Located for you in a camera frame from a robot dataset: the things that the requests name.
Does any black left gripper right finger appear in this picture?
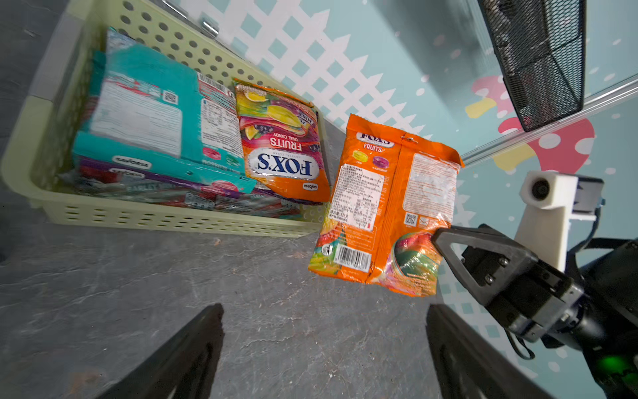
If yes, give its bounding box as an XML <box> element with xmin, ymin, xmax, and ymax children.
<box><xmin>426</xmin><ymin>304</ymin><xmax>551</xmax><ymax>399</ymax></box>

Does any orange pink fruit candy bag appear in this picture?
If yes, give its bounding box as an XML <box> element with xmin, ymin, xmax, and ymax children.
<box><xmin>234</xmin><ymin>78</ymin><xmax>332</xmax><ymax>203</ymax></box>

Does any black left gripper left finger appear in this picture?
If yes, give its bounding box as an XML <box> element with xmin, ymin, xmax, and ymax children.
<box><xmin>99</xmin><ymin>304</ymin><xmax>224</xmax><ymax>398</ymax></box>

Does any black wire wall basket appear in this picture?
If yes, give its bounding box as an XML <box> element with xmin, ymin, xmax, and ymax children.
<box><xmin>478</xmin><ymin>0</ymin><xmax>586</xmax><ymax>132</ymax></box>

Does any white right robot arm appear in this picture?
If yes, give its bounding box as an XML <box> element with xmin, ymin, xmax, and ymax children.
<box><xmin>432</xmin><ymin>224</ymin><xmax>637</xmax><ymax>398</ymax></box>

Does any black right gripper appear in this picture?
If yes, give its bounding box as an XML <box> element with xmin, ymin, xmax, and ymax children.
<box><xmin>432</xmin><ymin>225</ymin><xmax>606</xmax><ymax>349</ymax></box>

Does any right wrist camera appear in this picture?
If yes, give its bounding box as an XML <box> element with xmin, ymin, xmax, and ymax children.
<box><xmin>514</xmin><ymin>171</ymin><xmax>604</xmax><ymax>272</ymax></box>

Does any light green plastic basket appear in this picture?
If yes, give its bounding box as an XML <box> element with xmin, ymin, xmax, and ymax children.
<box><xmin>1</xmin><ymin>1</ymin><xmax>325</xmax><ymax>238</ymax></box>

